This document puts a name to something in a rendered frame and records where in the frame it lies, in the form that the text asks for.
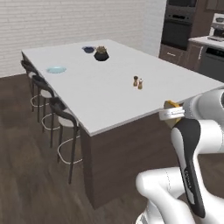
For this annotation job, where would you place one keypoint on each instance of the silver coffee machine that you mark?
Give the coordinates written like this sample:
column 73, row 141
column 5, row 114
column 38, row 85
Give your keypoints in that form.
column 217, row 27

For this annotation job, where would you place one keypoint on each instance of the brown pepper shaker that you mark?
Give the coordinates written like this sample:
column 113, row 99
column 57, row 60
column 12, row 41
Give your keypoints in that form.
column 135, row 81

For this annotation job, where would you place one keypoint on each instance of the dark grey dishwasher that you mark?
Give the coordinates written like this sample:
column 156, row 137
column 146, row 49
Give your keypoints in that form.
column 212, row 62

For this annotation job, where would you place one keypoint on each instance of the yellow-brown bread slice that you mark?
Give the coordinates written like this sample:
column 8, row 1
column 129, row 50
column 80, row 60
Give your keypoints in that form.
column 170, row 103

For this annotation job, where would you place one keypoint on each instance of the light blue plate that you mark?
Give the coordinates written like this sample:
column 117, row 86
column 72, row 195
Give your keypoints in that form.
column 56, row 70

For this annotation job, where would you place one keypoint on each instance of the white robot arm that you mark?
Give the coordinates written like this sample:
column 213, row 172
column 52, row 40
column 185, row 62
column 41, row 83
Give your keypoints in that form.
column 186, row 186

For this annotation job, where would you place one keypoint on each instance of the black pot with plant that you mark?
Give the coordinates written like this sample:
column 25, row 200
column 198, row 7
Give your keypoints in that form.
column 101, row 54

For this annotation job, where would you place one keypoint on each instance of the black wall oven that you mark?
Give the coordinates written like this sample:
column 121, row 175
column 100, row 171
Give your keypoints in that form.
column 177, row 26

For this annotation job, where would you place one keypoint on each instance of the white-topped brown island counter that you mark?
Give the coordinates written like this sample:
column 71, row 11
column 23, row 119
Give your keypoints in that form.
column 105, row 87

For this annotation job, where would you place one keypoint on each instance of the black stool with white seat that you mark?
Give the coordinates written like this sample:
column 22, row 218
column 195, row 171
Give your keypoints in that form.
column 66, row 119
column 29, row 71
column 45, row 92

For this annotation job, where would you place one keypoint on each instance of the brown wall cabinet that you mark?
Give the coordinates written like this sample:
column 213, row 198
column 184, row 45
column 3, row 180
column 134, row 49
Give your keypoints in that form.
column 215, row 5

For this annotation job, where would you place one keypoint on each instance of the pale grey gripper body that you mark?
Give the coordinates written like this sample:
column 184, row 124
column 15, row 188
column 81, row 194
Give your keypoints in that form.
column 169, row 114

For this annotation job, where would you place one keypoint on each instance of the dark blue bowl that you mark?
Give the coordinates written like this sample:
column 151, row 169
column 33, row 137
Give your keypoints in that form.
column 88, row 49

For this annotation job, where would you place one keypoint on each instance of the brown and white salt shaker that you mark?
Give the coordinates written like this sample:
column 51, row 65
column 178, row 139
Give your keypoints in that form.
column 140, row 85

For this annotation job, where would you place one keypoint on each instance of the brown base cabinet run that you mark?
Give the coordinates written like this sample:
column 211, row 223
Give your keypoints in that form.
column 178, row 57

